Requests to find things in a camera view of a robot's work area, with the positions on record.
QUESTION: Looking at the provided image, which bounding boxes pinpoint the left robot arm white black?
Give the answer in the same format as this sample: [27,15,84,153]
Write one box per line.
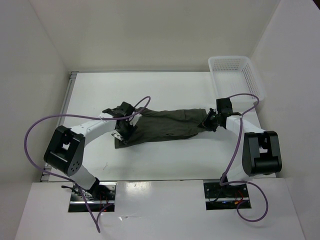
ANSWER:
[44,102,137,200]

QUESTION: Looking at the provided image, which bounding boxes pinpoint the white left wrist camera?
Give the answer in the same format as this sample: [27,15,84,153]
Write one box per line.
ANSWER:
[129,113,143,126]

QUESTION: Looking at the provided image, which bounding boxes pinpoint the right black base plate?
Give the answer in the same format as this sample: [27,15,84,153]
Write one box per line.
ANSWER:
[203,181,252,211]

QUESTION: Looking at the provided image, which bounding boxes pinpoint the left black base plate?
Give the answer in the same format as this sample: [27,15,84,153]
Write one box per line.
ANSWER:
[68,182,117,213]

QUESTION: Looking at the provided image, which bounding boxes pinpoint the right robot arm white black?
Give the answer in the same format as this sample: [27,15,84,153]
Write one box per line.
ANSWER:
[199,97,282,197]

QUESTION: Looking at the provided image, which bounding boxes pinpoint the white perforated plastic basket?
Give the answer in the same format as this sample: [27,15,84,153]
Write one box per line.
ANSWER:
[208,55,265,103]

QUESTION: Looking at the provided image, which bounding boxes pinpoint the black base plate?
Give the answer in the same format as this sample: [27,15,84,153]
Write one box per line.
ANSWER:
[203,181,252,211]
[68,182,117,213]

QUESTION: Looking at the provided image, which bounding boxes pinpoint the olive green shorts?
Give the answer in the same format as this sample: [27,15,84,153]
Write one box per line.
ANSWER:
[114,108,207,149]

